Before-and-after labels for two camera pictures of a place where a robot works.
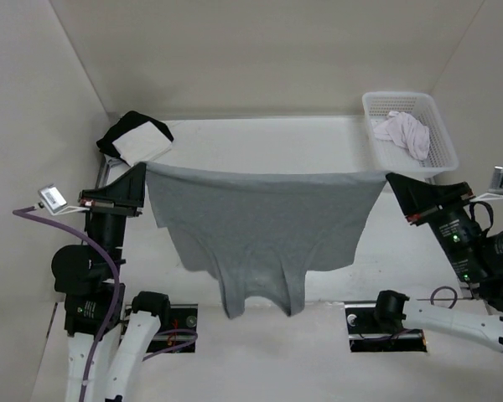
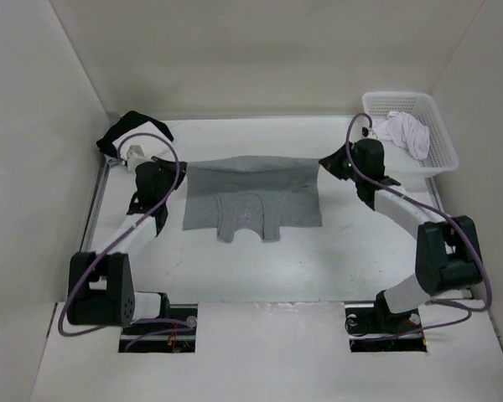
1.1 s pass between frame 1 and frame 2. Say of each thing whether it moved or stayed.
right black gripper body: moved
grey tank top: moved
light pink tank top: stayed
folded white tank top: stayed
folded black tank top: stayed
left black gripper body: moved
